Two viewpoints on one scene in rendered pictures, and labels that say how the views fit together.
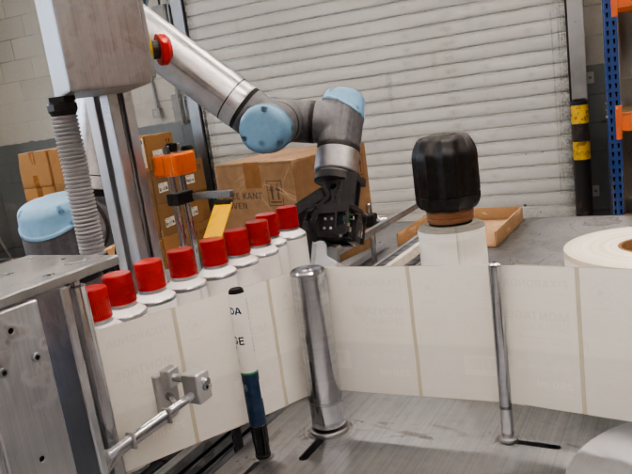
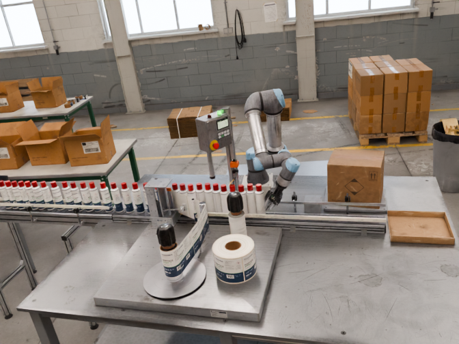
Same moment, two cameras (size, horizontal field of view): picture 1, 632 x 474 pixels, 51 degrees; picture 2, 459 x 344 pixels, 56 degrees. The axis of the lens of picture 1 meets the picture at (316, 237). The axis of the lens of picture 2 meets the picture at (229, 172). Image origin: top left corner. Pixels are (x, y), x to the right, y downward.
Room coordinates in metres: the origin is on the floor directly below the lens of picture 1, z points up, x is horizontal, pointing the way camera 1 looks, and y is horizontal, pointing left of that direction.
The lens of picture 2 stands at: (0.38, -2.06, 2.19)
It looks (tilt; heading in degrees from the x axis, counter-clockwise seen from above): 25 degrees down; 77
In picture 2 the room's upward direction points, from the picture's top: 7 degrees counter-clockwise
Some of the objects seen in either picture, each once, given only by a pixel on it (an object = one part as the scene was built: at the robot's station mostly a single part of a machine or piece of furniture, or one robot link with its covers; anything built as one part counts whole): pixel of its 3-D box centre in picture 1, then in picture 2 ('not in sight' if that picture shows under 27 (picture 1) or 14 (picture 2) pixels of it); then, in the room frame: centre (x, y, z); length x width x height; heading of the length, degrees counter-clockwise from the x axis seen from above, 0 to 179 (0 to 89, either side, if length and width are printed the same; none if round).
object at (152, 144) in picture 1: (126, 213); not in sight; (5.09, 1.42, 0.57); 1.20 x 0.85 x 1.14; 158
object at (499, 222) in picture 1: (462, 226); (419, 226); (1.76, -0.40, 0.85); 0.30 x 0.26 x 0.04; 150
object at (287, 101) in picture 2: not in sight; (270, 110); (2.65, 4.31, 0.11); 0.65 x 0.54 x 0.22; 153
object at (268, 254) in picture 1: (266, 289); (242, 201); (0.93, 0.08, 0.98); 0.05 x 0.05 x 0.20
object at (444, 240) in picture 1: (453, 250); (237, 218); (0.83, -0.17, 1.03); 0.09 x 0.09 x 0.30
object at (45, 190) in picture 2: not in sight; (47, 195); (-0.23, 0.77, 0.98); 0.05 x 0.05 x 0.20
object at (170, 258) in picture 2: not in sight; (169, 251); (0.45, -0.32, 1.04); 0.09 x 0.09 x 0.29
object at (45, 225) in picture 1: (60, 233); (256, 158); (1.15, 0.44, 1.07); 0.13 x 0.12 x 0.14; 169
